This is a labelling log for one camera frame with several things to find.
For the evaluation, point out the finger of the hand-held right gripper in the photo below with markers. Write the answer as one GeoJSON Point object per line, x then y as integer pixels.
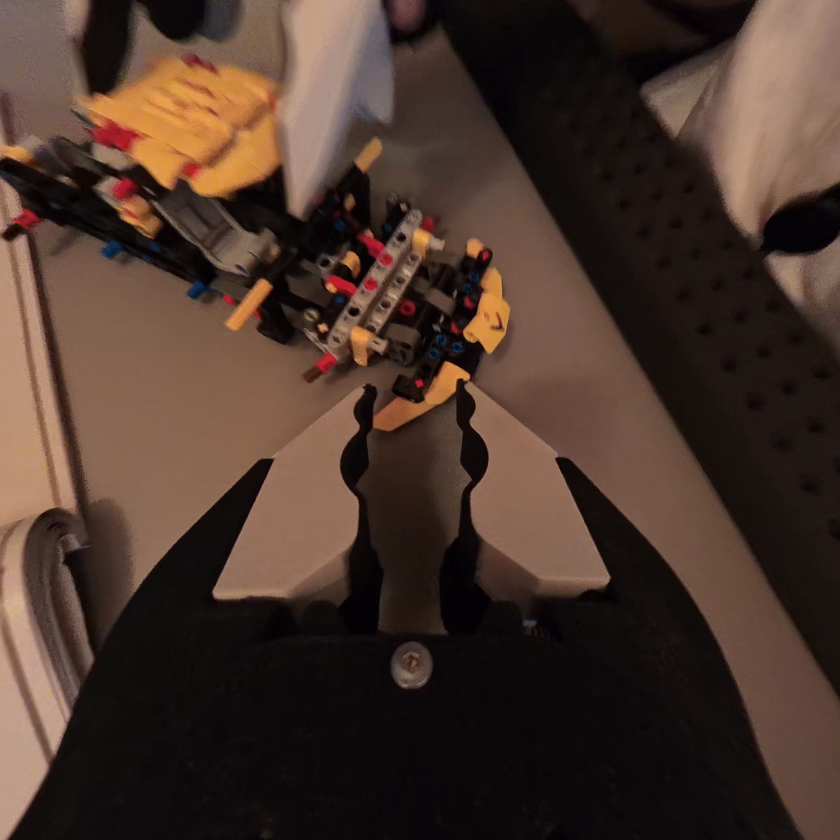
{"type": "Point", "coordinates": [334, 85]}
{"type": "Point", "coordinates": [105, 46]}

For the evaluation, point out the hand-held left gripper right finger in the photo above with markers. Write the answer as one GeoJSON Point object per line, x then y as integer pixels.
{"type": "Point", "coordinates": [531, 518]}

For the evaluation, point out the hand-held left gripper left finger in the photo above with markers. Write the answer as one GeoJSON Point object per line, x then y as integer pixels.
{"type": "Point", "coordinates": [295, 525]}

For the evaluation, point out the yellow black toy brick car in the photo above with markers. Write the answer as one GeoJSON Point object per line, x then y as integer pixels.
{"type": "Point", "coordinates": [394, 275]}

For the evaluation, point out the grey desk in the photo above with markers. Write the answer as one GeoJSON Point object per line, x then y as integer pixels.
{"type": "Point", "coordinates": [197, 426]}

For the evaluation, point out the black perforated pad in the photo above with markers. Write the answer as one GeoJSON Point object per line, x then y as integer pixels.
{"type": "Point", "coordinates": [656, 262]}

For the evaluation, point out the person's white clothing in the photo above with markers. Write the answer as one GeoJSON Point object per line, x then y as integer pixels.
{"type": "Point", "coordinates": [741, 98]}

